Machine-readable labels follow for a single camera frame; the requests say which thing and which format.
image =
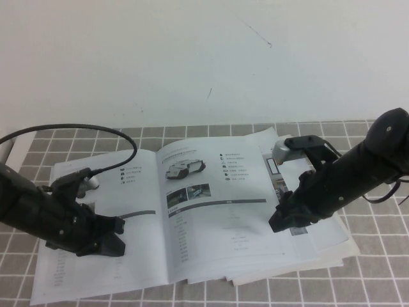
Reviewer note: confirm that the grey white checked tablecloth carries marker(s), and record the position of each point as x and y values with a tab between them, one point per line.
367	256

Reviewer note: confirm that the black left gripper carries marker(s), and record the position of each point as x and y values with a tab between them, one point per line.
73	227

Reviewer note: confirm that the black left camera bracket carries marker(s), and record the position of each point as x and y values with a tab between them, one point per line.
67	185

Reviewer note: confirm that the black camera bracket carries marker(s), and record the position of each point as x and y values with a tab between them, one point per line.
67	185
306	142

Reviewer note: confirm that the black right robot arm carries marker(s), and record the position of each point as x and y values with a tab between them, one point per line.
367	166

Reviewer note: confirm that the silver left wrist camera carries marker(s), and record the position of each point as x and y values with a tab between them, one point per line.
91	183

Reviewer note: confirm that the cream white booklet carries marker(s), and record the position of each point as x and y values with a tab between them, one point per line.
350	247

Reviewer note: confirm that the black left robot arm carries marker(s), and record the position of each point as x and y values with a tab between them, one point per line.
22	204

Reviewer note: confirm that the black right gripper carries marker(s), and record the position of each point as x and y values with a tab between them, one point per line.
313	198

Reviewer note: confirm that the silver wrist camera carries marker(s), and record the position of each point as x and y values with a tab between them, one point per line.
282	153
91	183

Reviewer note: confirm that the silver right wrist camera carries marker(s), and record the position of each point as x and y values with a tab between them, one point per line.
282	153

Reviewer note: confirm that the black right camera bracket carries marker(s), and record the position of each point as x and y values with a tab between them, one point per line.
306	142

